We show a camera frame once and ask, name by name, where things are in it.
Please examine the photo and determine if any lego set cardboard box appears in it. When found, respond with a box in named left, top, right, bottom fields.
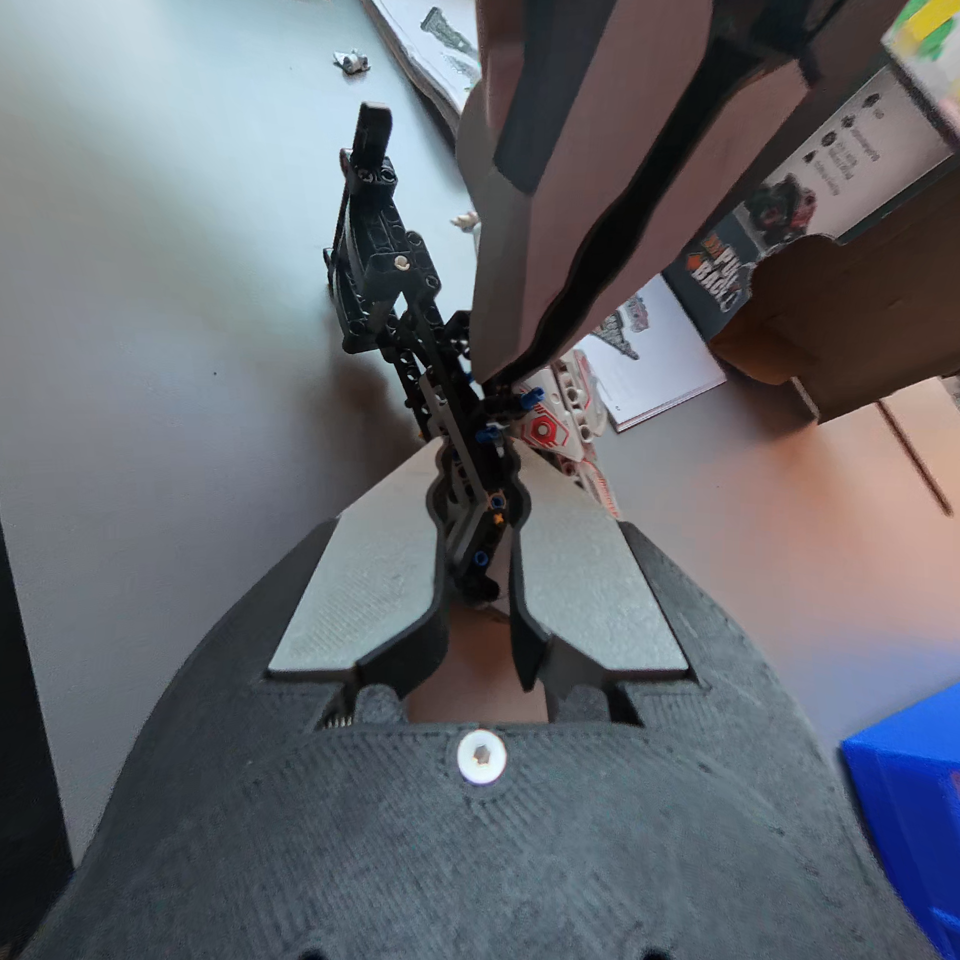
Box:
left=663, top=63, right=960, bottom=426

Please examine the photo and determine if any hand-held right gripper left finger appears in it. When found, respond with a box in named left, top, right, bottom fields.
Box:
left=267, top=437, right=453, bottom=697

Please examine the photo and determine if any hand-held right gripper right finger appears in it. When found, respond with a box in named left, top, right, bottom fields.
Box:
left=508, top=448, right=690, bottom=693

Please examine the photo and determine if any black lego technic frame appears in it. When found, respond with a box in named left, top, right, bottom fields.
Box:
left=322, top=101, right=534, bottom=605

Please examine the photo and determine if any green and yellow object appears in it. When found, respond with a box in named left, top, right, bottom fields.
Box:
left=881, top=0, right=960, bottom=142

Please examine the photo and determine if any blue plastic bin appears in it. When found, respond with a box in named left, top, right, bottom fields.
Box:
left=840, top=681, right=960, bottom=960

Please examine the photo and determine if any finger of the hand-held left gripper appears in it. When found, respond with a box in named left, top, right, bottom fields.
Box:
left=491, top=45, right=810, bottom=389
left=480, top=0, right=714, bottom=381

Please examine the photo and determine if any instruction booklet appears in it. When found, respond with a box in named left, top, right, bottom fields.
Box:
left=363, top=0, right=483, bottom=138
left=579, top=273, right=729, bottom=435

